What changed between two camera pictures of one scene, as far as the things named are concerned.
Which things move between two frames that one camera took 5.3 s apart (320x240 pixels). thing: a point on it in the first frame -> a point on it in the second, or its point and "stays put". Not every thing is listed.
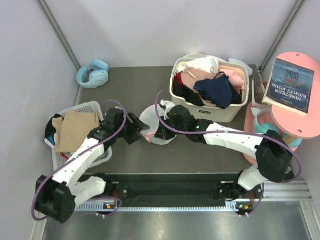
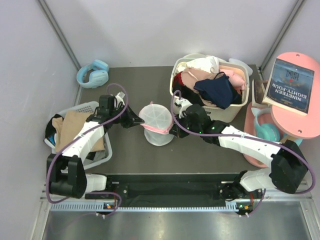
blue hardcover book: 289,87 stays put
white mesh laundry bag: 149,116 stays put
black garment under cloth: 51,130 stays put
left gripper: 133,136 -> 131,116
